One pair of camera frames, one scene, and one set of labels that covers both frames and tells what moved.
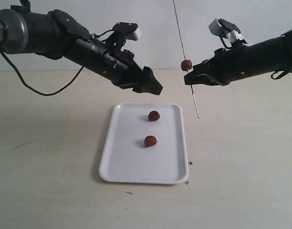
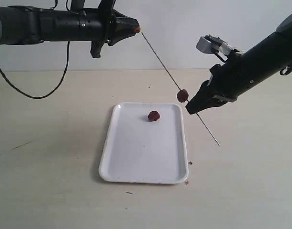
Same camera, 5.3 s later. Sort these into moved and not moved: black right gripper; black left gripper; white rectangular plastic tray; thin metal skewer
Moved: black left gripper; thin metal skewer; black right gripper
Not moved: white rectangular plastic tray
